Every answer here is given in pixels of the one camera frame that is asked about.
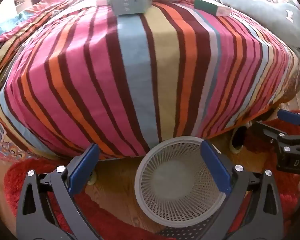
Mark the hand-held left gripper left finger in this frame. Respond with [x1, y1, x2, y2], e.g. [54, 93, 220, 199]
[16, 142, 102, 240]

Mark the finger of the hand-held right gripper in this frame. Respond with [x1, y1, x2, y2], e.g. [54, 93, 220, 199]
[254, 121, 300, 155]
[277, 109, 300, 128]

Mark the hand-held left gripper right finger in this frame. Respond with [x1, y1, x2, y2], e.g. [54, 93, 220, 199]
[197, 140, 284, 240]

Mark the grey plastic mesh basket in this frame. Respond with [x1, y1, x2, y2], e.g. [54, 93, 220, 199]
[134, 136, 227, 227]

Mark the teal green box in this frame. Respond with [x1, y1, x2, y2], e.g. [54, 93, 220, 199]
[194, 0, 230, 17]

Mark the red shaggy rug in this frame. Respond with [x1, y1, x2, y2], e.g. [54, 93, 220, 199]
[4, 110, 300, 240]

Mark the striped bed sheet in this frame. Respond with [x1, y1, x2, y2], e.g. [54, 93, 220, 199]
[0, 2, 300, 160]

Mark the light blue long pillow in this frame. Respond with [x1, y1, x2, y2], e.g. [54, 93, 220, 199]
[210, 0, 300, 48]

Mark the folded patterned duvet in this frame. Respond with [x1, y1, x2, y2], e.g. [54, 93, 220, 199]
[0, 0, 94, 63]

